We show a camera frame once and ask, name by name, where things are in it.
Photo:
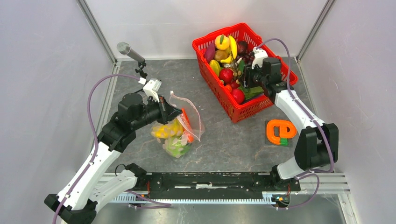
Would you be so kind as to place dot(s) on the brown twig nut bunch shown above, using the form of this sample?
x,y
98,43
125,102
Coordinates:
x,y
234,66

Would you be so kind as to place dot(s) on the orange carrot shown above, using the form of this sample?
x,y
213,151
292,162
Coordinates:
x,y
187,127

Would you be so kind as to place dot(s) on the green leaf vegetable toy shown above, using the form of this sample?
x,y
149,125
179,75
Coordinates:
x,y
251,92

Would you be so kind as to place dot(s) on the single yellow banana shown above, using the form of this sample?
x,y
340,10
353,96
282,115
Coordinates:
x,y
233,48

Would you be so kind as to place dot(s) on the clear pink zip top bag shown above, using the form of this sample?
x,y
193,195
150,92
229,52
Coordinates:
x,y
196,123

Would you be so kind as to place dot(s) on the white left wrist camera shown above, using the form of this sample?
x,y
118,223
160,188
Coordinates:
x,y
151,87

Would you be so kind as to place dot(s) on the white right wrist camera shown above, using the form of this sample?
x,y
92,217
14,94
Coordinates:
x,y
259,55

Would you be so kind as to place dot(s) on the purple sweet potato toy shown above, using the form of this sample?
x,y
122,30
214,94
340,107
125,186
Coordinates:
x,y
209,52

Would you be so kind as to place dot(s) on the red apple toy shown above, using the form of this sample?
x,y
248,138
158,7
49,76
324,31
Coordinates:
x,y
226,75

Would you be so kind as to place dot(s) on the black microphone tripod stand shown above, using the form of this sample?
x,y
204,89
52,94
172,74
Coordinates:
x,y
139,70

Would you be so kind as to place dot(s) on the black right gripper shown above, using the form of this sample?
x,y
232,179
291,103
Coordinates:
x,y
249,73

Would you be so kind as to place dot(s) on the green cucumber toy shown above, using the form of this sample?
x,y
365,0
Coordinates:
x,y
241,66

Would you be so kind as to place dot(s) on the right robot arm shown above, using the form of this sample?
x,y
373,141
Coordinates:
x,y
318,141

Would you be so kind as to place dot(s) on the dark grape bunch toy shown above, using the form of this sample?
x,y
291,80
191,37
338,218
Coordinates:
x,y
244,53

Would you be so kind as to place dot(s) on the brown potato toy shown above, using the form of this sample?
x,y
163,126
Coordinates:
x,y
220,55

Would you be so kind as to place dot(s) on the red plastic basket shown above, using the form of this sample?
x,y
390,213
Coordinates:
x,y
235,111

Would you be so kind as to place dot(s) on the red tomato toy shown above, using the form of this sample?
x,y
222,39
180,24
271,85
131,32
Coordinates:
x,y
238,95

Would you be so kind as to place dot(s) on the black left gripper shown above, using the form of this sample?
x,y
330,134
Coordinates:
x,y
167,111

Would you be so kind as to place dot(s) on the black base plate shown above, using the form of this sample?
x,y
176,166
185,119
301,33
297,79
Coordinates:
x,y
213,185

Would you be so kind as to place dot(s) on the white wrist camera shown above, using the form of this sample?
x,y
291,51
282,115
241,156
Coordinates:
x,y
151,87
259,55

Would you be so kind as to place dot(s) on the yellow banana bunch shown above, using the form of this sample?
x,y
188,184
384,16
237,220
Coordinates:
x,y
172,129

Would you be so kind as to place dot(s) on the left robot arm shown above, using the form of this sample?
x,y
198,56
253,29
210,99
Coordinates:
x,y
80,200

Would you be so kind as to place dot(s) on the yellow green starfruit toy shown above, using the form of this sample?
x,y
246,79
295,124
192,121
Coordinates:
x,y
215,66

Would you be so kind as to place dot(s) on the red pepper toy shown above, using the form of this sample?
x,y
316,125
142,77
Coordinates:
x,y
234,85

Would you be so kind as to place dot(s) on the grey microphone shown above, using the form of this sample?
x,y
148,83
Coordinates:
x,y
125,49

